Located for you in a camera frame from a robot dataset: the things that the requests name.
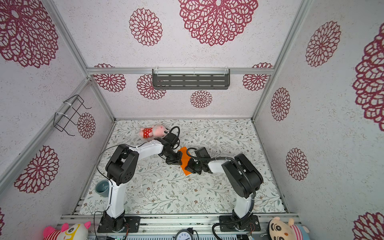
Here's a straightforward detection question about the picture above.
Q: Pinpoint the orange square paper sheet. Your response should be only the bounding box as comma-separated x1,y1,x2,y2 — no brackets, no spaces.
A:
179,147,191,176

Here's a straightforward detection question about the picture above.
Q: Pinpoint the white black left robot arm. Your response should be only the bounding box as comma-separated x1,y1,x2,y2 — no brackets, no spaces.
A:
106,140,183,219

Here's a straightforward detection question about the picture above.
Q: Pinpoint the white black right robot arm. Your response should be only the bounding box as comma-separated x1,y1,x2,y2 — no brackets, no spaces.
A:
186,154,264,220

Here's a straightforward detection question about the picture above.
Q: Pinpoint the pink pig plush toy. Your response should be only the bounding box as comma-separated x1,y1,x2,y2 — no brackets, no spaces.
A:
139,125,169,139

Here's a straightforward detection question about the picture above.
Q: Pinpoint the round gauge clock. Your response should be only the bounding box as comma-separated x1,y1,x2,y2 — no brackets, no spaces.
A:
175,228,194,240

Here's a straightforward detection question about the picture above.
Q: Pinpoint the teal cup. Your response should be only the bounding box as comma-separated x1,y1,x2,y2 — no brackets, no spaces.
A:
95,180,110,198

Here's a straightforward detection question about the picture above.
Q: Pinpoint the boy face plush toy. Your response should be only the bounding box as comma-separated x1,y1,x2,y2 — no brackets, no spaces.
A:
267,217,310,240

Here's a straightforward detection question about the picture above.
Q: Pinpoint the pink white plush toy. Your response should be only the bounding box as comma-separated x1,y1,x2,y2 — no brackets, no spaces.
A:
43,222,91,240

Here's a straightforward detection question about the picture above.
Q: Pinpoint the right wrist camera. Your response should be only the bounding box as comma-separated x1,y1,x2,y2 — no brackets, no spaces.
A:
195,147,211,159

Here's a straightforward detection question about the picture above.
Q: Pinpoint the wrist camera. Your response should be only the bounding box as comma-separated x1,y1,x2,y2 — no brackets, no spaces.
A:
163,133,180,149
195,147,211,159

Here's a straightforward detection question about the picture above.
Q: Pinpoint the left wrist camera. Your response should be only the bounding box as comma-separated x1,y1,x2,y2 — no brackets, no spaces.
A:
163,133,180,149

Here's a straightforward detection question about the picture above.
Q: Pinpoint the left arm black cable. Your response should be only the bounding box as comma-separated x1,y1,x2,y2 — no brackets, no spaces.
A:
95,143,139,181

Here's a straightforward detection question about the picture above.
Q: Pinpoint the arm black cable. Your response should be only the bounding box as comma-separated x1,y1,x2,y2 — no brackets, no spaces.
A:
95,143,139,181
185,146,257,240

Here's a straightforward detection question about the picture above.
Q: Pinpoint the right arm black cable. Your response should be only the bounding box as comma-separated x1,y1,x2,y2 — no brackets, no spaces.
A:
185,146,257,240

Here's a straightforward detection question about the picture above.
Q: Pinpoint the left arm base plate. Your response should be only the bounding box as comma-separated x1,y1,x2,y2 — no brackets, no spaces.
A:
97,215,141,233

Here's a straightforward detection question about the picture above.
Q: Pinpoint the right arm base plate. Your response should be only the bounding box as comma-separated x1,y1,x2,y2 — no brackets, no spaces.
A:
219,214,261,232

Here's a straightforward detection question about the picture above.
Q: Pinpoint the grey wall shelf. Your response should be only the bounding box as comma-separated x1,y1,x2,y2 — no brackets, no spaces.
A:
152,69,231,90

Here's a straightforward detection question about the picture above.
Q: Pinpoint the black wire wall rack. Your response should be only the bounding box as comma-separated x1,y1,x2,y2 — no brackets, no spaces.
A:
53,95,91,137

